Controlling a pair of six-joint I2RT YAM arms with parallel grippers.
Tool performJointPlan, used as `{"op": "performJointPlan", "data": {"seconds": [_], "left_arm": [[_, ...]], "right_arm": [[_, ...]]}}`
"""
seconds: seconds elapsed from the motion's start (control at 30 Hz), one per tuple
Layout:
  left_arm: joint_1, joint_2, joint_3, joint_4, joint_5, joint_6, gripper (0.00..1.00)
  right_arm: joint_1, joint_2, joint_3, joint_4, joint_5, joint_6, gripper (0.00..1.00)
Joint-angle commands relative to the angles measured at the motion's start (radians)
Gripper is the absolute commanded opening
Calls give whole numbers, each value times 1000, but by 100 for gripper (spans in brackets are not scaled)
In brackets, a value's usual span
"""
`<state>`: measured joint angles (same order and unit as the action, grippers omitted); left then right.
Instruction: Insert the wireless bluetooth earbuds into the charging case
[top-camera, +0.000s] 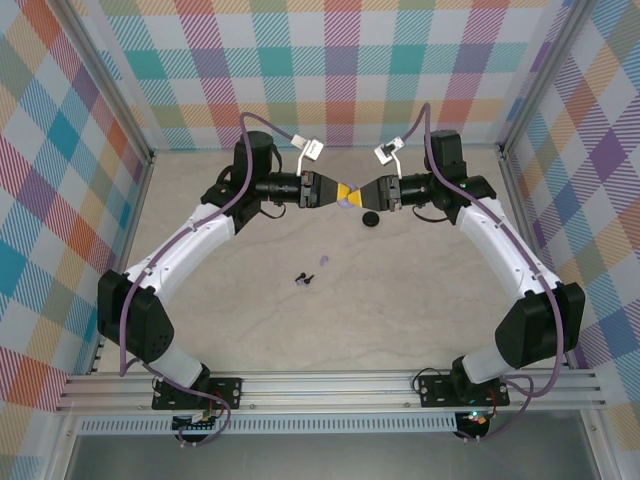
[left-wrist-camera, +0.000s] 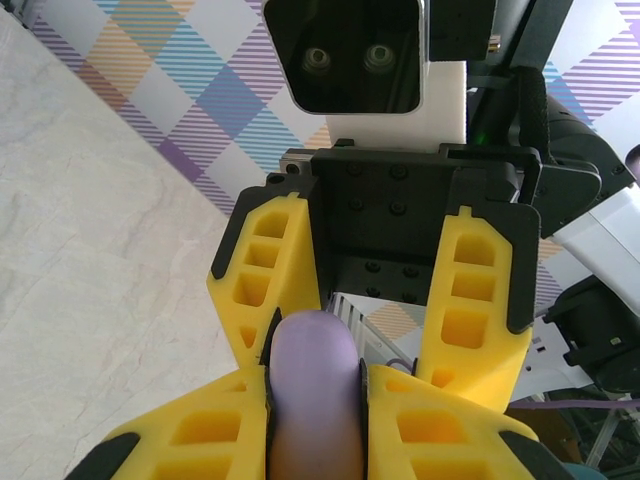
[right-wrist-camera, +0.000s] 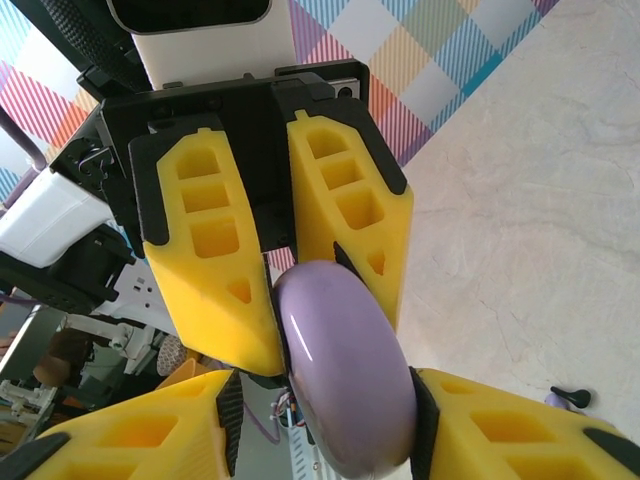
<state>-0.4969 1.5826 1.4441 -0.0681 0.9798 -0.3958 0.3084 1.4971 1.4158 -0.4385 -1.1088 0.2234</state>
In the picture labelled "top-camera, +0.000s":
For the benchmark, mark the aluminium frame post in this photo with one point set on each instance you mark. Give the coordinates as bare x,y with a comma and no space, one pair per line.
107,85
547,75

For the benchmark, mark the grey metal panel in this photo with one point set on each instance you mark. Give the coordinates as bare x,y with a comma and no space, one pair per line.
325,457

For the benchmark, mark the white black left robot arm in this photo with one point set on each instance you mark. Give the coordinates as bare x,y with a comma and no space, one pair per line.
190,250

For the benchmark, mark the aluminium side frame rail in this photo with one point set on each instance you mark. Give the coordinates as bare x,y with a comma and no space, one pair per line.
526,225

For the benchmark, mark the black earbud charging case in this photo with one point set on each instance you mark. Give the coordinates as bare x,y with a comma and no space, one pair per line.
371,219

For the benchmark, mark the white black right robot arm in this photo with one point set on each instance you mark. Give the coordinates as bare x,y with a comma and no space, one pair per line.
500,250

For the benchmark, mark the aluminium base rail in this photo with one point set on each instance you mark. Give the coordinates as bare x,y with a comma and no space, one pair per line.
325,390

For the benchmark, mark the purple earbud charging case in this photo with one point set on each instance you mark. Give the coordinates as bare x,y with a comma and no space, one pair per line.
344,204

